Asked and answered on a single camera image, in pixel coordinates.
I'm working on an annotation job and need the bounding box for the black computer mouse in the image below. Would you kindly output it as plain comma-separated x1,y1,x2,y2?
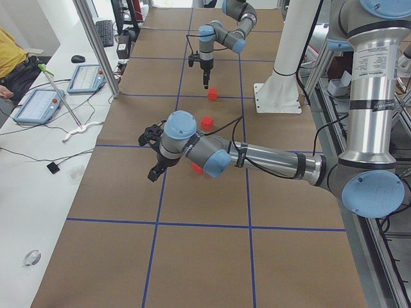
71,55,85,64

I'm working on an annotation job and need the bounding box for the clear tape roll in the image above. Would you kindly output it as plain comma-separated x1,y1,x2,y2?
22,250,42,268

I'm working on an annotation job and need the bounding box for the seated person yellow shirt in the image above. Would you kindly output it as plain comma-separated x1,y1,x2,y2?
1,28,40,105

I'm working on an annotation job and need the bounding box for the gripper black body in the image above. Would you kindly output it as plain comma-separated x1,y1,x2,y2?
199,58,214,73
153,146,180,172

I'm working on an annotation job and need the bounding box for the white box on frame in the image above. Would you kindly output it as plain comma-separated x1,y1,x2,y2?
328,71,352,97

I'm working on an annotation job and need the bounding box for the far teach pendant tablet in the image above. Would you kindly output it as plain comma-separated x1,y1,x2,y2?
67,64,105,94

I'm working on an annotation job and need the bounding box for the teach pendant tablet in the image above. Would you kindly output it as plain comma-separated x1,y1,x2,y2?
67,64,105,94
13,89,65,124

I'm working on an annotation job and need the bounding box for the metal rod green handle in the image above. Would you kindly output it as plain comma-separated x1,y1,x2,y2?
37,64,82,128

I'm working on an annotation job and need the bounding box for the small black square pad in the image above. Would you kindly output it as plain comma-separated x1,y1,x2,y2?
46,162,60,175

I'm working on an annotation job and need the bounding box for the white pedestal column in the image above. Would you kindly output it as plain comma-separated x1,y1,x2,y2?
254,0,322,114

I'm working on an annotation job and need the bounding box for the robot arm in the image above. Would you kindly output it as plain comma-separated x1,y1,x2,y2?
138,1,410,218
188,0,258,89

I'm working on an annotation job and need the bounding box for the aluminium side frame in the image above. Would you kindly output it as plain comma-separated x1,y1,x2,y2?
317,37,410,307

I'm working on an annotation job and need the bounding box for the near teach pendant tablet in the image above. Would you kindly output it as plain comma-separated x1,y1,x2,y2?
13,89,65,124

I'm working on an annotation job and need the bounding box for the aluminium frame post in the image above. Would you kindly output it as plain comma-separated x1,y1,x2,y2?
73,0,119,98

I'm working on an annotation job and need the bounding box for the black power adapter box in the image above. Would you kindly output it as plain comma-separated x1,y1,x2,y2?
116,35,130,60

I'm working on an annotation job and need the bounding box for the red block placed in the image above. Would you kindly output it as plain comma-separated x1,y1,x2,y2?
207,88,218,101
200,115,214,131
191,163,204,174

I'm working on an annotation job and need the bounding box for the black keyboard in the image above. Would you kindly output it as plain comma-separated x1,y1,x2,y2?
95,20,114,47

